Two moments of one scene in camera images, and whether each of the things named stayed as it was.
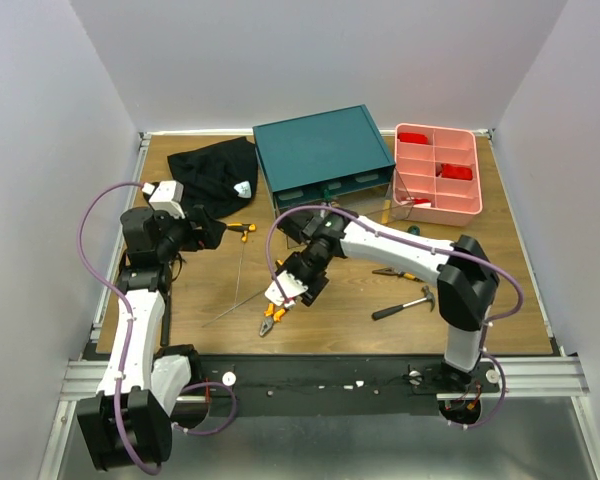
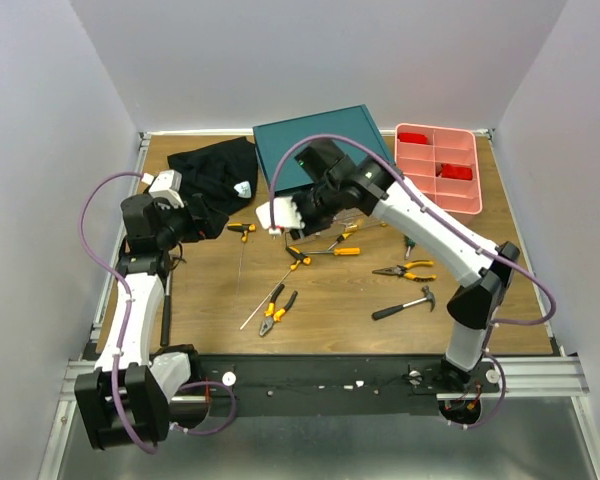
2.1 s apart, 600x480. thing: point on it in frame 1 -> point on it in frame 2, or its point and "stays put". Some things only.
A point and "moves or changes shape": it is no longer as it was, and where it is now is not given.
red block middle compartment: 451,171 stays put
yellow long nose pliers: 393,272 stays put
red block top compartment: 412,137 stays put
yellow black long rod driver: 232,309 moves or changes shape
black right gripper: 310,288 -> 303,215
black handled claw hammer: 376,315 stays put
